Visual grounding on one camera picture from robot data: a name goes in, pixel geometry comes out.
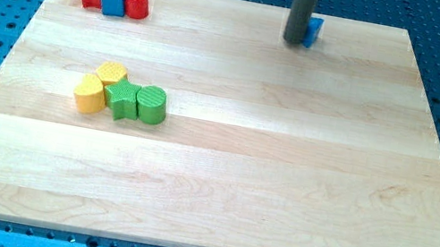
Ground green cylinder block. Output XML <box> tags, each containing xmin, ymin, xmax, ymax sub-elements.
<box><xmin>136</xmin><ymin>85</ymin><xmax>167</xmax><ymax>125</ymax></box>

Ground green star block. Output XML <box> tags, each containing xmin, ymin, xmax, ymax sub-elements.
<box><xmin>105</xmin><ymin>79</ymin><xmax>142</xmax><ymax>121</ymax></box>

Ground light wooden board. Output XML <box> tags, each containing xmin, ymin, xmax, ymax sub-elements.
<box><xmin>0</xmin><ymin>0</ymin><xmax>440</xmax><ymax>247</ymax></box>

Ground yellow hexagon block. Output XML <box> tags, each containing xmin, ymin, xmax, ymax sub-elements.
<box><xmin>95</xmin><ymin>61</ymin><xmax>128</xmax><ymax>86</ymax></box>

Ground yellow heart block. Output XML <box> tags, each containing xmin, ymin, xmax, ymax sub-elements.
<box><xmin>73</xmin><ymin>73</ymin><xmax>106</xmax><ymax>114</ymax></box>

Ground blue triangular block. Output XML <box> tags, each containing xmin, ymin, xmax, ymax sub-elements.
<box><xmin>302</xmin><ymin>17</ymin><xmax>324</xmax><ymax>48</ymax></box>

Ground red cylinder block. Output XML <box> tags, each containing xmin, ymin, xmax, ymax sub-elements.
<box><xmin>124</xmin><ymin>0</ymin><xmax>149</xmax><ymax>20</ymax></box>

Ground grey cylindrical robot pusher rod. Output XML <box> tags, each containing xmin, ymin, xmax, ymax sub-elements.
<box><xmin>283</xmin><ymin>0</ymin><xmax>317</xmax><ymax>47</ymax></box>

